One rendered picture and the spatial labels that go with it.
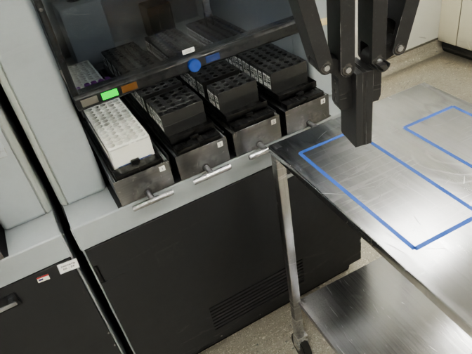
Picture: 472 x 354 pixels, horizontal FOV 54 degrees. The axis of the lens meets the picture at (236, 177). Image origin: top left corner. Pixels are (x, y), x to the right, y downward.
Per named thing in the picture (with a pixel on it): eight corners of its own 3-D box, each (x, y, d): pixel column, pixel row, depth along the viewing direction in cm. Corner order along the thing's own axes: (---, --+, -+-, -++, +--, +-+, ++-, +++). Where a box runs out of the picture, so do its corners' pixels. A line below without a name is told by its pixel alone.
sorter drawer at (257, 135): (147, 74, 168) (140, 50, 163) (182, 62, 172) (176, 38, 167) (244, 166, 114) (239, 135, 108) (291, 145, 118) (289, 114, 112)
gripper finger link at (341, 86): (352, 50, 36) (316, 60, 36) (352, 108, 39) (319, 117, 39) (343, 44, 37) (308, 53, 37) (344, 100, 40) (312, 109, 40)
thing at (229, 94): (256, 97, 123) (253, 76, 119) (260, 100, 121) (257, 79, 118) (217, 112, 119) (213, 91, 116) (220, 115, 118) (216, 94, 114)
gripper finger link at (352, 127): (364, 71, 36) (356, 74, 36) (364, 146, 41) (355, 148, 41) (348, 58, 39) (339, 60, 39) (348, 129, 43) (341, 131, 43)
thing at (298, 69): (304, 79, 127) (303, 57, 124) (308, 81, 126) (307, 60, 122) (267, 93, 124) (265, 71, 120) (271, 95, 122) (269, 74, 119)
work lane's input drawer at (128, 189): (64, 103, 159) (54, 79, 153) (103, 89, 163) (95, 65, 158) (127, 218, 104) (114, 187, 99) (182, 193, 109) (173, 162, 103)
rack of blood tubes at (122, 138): (87, 123, 129) (79, 104, 126) (121, 111, 132) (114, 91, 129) (116, 173, 107) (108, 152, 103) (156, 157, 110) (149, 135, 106)
